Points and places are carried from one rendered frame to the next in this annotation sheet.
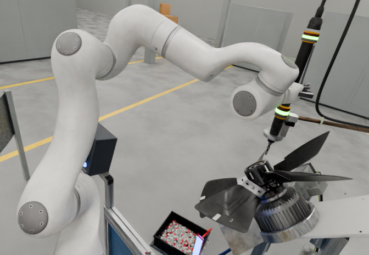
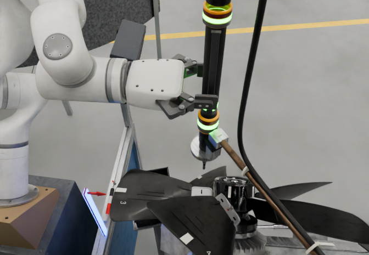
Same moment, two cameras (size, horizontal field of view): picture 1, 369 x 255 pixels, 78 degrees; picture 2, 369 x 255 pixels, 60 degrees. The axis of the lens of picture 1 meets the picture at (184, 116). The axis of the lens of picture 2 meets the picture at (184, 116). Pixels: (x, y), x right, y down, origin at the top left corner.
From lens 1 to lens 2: 0.82 m
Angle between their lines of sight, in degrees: 47
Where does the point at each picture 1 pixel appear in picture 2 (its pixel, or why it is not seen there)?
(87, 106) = (7, 21)
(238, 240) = (169, 238)
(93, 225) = (19, 120)
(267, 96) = (50, 80)
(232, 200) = (155, 191)
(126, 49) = not seen: outside the picture
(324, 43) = not seen: outside the picture
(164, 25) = not seen: outside the picture
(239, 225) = (119, 211)
